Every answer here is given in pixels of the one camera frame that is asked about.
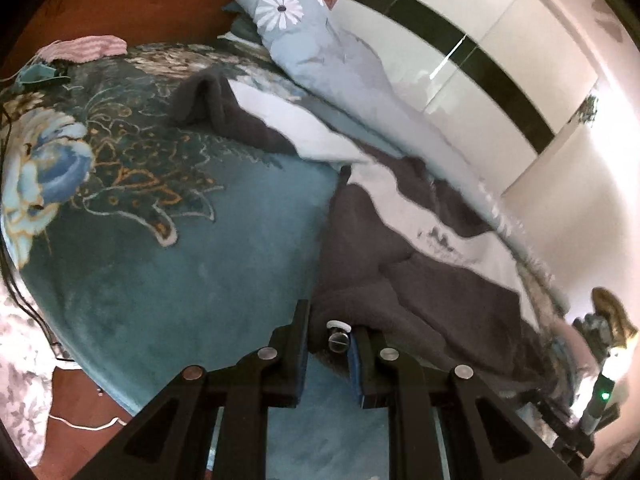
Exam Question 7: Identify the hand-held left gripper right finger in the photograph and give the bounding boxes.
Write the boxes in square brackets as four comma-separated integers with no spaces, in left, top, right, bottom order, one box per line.
[350,327,583,480]

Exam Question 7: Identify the grey floral pillow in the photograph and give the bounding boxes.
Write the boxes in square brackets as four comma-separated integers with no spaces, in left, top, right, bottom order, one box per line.
[0,290,56,466]

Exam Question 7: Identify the dark teal pillow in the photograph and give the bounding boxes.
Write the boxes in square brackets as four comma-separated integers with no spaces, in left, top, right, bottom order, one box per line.
[217,2,266,46]

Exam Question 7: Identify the white wardrobe with black stripe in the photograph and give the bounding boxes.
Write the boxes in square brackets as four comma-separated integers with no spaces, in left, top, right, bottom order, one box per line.
[332,0,601,196]

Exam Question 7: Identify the dark grey garment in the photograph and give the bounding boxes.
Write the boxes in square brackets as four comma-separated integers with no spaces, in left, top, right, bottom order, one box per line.
[172,67,571,391]

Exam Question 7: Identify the red padded headboard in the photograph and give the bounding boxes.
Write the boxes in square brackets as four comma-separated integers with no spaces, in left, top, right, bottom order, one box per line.
[10,0,351,61]

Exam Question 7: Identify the pink striped cloth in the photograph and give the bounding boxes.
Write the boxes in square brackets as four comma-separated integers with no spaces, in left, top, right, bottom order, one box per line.
[37,35,128,63]

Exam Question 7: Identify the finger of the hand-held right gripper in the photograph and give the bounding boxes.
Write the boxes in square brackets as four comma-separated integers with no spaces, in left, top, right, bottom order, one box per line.
[535,385,596,458]

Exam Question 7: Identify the black cable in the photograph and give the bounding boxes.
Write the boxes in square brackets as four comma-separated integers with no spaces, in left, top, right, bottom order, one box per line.
[0,250,76,366]

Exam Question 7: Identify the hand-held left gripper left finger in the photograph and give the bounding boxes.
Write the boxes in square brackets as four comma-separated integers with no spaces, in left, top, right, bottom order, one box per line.
[70,299,312,480]

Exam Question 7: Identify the light blue daisy quilt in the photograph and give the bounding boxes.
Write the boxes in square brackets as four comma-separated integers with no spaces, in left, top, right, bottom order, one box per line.
[227,0,571,321]

